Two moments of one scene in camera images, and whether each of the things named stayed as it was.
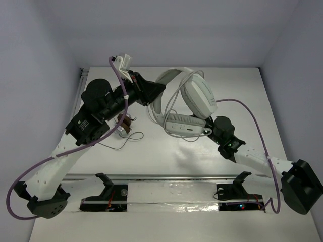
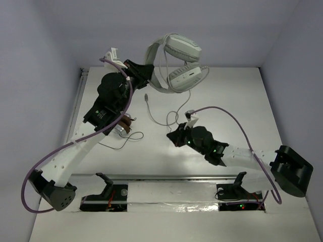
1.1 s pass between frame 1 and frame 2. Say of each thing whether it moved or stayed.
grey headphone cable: moved
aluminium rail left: stayed
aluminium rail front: stayed
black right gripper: moved
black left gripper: moved
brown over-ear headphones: stayed
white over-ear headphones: moved
